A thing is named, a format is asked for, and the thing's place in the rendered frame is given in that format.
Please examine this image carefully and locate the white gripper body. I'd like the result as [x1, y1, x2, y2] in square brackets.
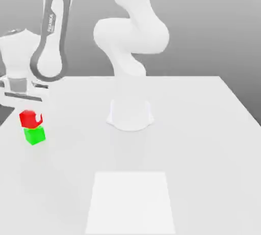
[0, 89, 51, 112]

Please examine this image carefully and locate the small red cube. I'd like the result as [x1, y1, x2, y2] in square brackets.
[19, 110, 43, 129]

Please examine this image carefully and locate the small green cube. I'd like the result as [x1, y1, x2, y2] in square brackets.
[23, 125, 46, 146]

